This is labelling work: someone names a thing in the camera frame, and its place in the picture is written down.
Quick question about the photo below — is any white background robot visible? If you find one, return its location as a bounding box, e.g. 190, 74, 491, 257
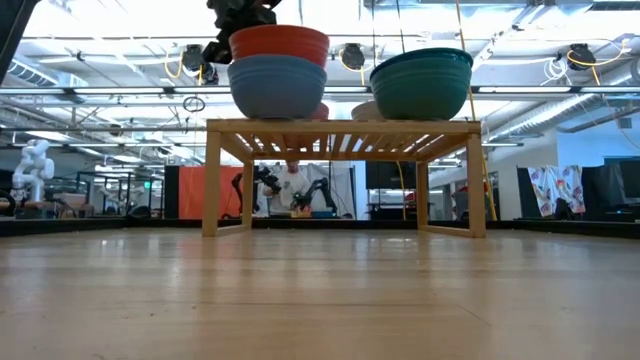
10, 138, 56, 204

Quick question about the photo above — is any black hanging cable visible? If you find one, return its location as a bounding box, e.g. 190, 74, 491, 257
394, 0, 407, 51

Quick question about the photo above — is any person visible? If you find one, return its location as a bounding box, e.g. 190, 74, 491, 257
259, 159, 312, 217

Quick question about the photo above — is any black hanging cable reel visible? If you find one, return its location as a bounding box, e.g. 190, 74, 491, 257
566, 43, 597, 72
180, 43, 207, 72
340, 42, 366, 72

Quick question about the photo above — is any white bowl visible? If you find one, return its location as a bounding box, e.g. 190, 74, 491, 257
350, 99, 381, 122

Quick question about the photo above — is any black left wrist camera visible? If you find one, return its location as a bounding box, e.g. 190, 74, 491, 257
202, 40, 234, 65

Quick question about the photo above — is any floral patterned cloth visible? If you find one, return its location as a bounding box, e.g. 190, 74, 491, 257
527, 165, 585, 218

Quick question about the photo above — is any white curtain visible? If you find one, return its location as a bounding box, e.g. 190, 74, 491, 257
304, 162, 357, 217

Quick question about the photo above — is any black table back rail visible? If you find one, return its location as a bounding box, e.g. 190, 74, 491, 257
0, 218, 640, 239

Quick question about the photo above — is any black monitor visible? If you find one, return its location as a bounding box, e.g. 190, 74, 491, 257
365, 160, 418, 191

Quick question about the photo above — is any periwinkle blue bowl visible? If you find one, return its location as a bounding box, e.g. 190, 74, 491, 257
227, 54, 329, 120

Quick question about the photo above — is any orange-red bowl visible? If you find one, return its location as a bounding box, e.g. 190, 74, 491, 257
228, 24, 331, 69

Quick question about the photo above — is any orange partition panel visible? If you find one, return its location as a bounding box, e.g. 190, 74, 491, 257
178, 165, 245, 220

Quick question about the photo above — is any dark teal green bowl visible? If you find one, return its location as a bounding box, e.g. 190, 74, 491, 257
370, 59, 473, 121

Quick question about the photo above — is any wooden slatted shelf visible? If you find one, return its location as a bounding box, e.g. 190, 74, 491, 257
201, 118, 487, 239

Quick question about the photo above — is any cyan blue bowl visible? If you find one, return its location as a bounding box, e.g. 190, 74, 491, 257
370, 47, 474, 81

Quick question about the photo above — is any black hanging ring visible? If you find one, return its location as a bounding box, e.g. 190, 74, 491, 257
182, 95, 207, 114

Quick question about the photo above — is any black partition panel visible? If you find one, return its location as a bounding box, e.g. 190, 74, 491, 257
581, 158, 640, 222

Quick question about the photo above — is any yellow hanging cable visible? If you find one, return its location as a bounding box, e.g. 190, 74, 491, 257
453, 0, 499, 222

